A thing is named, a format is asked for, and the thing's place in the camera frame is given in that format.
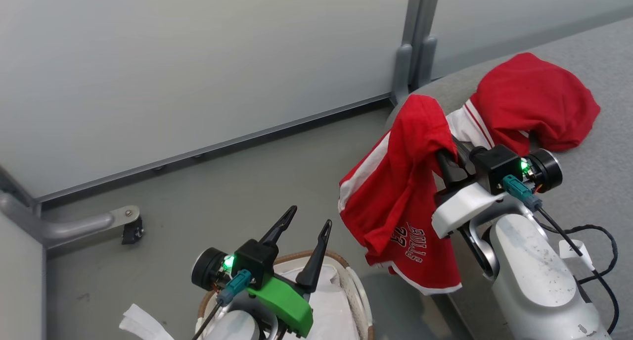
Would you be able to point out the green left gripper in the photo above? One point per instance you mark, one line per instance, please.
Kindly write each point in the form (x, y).
(287, 300)

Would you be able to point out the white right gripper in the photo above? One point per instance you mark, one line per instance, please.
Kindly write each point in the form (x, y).
(462, 206)

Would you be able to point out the red basketball jersey white trim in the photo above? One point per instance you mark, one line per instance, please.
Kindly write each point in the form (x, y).
(400, 191)

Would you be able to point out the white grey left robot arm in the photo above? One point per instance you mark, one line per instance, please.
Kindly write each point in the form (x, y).
(235, 327)

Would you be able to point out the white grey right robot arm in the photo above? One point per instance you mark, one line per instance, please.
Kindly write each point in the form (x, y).
(534, 280)

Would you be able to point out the grey couch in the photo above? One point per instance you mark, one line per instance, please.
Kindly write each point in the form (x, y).
(603, 147)

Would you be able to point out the woven wicker laundry basket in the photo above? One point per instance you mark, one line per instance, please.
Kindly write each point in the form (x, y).
(341, 258)

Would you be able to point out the black round right gripper motor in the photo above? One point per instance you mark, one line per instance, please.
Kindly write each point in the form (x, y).
(546, 169)

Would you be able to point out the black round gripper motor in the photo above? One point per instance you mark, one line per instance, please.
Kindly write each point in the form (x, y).
(207, 268)
(546, 169)

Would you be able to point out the black round left gripper motor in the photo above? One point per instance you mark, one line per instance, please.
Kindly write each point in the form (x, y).
(207, 268)

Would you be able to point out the black caster wheel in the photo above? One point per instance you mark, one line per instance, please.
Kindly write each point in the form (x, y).
(132, 231)

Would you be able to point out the white fabric strip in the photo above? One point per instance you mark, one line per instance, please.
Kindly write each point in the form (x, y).
(141, 322)

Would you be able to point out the grey metal partition foot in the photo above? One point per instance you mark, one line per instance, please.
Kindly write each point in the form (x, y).
(69, 226)

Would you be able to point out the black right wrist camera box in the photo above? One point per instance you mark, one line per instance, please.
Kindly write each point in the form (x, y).
(497, 164)

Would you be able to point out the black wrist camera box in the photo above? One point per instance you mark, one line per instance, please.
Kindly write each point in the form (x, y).
(497, 164)
(254, 263)

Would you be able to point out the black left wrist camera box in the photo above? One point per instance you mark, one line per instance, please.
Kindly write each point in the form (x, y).
(254, 263)

